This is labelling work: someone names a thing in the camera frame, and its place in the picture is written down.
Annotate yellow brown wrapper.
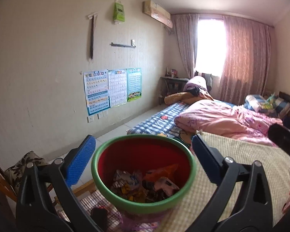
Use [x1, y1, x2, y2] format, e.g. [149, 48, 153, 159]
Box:
[115, 186, 148, 203]

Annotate dark side table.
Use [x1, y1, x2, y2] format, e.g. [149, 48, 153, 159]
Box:
[159, 77, 189, 104]

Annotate wall air conditioner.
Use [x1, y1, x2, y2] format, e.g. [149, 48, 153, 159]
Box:
[142, 0, 173, 28]

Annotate red bin with green rim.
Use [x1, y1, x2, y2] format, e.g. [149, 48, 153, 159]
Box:
[91, 135, 197, 214]

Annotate pink patterned curtain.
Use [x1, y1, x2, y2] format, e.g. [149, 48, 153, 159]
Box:
[219, 16, 271, 105]

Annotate pink quilt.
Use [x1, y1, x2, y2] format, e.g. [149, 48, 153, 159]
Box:
[174, 100, 282, 147]

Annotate black wall stick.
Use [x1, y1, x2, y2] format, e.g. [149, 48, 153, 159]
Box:
[87, 12, 98, 60]

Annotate orange plastic bag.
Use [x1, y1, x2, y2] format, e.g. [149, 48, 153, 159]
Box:
[143, 164, 179, 182]

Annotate brown cushion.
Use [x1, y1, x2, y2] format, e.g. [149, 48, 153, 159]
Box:
[164, 92, 202, 105]

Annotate wall chart posters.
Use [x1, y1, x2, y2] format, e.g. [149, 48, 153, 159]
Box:
[83, 68, 142, 116]

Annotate green wall box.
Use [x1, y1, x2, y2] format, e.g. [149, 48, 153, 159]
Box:
[113, 0, 125, 24]

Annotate checked yellow bed mat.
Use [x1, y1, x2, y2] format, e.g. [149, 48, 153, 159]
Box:
[156, 131, 290, 232]

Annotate blue white pillow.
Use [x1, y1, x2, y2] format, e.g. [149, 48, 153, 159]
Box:
[243, 94, 290, 119]

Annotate pink paper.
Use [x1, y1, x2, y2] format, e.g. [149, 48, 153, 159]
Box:
[153, 177, 180, 197]

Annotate white blue milk carton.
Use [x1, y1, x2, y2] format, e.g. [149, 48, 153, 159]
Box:
[110, 170, 142, 195]

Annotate blue checked bed sheet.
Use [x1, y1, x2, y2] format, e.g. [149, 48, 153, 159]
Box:
[127, 102, 189, 138]

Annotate wooden chair with cushion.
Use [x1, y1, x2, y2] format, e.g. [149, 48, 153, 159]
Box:
[0, 151, 48, 202]

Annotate black wall rail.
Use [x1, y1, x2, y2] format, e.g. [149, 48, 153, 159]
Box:
[110, 39, 136, 49]

